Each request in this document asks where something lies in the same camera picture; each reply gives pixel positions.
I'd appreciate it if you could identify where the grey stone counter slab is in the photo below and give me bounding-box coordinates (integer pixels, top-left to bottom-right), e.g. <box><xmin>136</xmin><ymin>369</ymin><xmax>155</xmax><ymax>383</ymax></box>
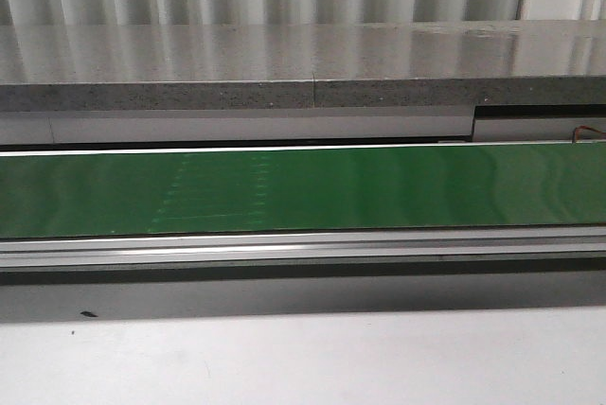
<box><xmin>1</xmin><ymin>21</ymin><xmax>605</xmax><ymax>112</ymax></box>

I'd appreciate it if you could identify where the green conveyor belt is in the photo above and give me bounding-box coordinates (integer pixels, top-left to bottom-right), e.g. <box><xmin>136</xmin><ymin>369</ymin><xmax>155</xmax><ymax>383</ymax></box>
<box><xmin>1</xmin><ymin>142</ymin><xmax>605</xmax><ymax>239</ymax></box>

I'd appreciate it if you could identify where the aluminium conveyor side rail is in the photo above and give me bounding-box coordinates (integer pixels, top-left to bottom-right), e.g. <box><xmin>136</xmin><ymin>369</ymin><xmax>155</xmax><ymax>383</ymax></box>
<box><xmin>1</xmin><ymin>226</ymin><xmax>605</xmax><ymax>268</ymax></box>

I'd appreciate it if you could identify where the orange wire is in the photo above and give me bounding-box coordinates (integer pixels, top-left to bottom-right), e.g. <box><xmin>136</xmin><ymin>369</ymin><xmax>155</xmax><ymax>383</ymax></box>
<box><xmin>569</xmin><ymin>126</ymin><xmax>606</xmax><ymax>144</ymax></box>

